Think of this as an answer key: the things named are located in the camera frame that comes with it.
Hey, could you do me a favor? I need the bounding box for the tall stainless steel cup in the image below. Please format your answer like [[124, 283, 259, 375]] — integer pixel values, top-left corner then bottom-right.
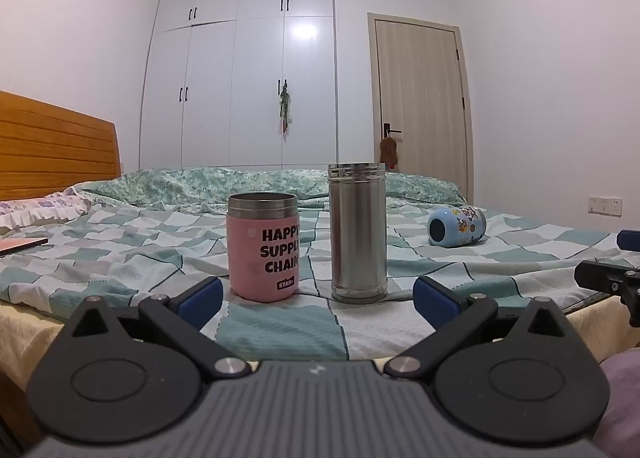
[[328, 163, 388, 304]]

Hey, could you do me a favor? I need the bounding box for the brown bag on door handle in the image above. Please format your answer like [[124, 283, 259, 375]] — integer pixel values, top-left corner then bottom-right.
[[378, 134, 400, 171]]

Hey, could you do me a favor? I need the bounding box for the white wall socket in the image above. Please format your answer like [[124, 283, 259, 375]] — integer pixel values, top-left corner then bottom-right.
[[588, 195, 624, 217]]

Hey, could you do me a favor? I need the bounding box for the purple cloth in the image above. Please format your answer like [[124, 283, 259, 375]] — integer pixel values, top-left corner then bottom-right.
[[598, 349, 640, 458]]

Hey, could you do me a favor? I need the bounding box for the light wooden door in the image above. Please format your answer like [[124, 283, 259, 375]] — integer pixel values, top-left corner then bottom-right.
[[367, 13, 475, 203]]

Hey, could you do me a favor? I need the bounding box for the yellow mattress cover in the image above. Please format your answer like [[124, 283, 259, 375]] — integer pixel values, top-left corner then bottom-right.
[[0, 295, 640, 391]]

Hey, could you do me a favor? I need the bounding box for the white wardrobe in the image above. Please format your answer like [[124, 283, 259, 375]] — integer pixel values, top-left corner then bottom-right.
[[138, 0, 339, 172]]

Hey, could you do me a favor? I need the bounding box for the green floral quilt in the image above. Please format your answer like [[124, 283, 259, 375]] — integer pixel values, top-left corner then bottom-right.
[[65, 167, 467, 215]]

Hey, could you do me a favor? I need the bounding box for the wooden headboard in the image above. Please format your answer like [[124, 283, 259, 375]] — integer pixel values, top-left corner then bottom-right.
[[0, 91, 124, 202]]

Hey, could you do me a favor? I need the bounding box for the pink cup with black lettering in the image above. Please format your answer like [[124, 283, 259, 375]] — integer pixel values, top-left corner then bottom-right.
[[226, 192, 301, 302]]

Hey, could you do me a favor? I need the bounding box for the purple floral pillow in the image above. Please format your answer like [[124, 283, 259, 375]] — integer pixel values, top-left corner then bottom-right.
[[0, 189, 94, 240]]

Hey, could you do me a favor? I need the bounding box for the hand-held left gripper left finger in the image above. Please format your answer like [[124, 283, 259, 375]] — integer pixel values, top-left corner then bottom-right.
[[65, 277, 252, 380]]

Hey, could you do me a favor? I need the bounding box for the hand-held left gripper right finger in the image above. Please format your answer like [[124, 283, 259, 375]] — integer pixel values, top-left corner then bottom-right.
[[384, 275, 574, 380]]

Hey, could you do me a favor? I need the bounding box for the blue cartoon print cup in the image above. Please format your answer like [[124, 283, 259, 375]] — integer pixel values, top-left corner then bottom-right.
[[427, 205, 487, 247]]

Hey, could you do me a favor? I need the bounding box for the green hanging ornament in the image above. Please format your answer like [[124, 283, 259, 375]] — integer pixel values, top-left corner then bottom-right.
[[278, 80, 292, 135]]

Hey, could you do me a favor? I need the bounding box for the flat dark book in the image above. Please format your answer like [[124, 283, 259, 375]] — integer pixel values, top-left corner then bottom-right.
[[0, 236, 50, 258]]

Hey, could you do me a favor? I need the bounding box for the green checkered bed sheet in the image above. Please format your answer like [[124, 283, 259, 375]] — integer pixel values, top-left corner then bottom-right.
[[0, 195, 640, 360]]

